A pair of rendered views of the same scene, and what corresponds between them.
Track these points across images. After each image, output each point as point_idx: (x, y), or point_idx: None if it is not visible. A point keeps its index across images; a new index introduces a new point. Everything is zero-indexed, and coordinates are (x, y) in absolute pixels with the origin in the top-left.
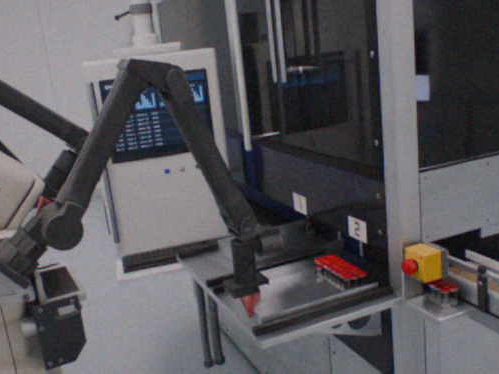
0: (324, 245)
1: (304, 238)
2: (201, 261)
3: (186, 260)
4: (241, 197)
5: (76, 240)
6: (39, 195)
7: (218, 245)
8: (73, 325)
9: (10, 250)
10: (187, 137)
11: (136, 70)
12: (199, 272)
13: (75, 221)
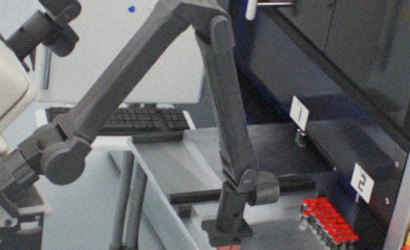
0: (316, 175)
1: (291, 151)
2: (160, 156)
3: (141, 149)
4: (250, 147)
5: (74, 176)
6: (31, 103)
7: (183, 135)
8: (32, 242)
9: (6, 176)
10: (212, 81)
11: (182, 14)
12: (158, 175)
13: (79, 158)
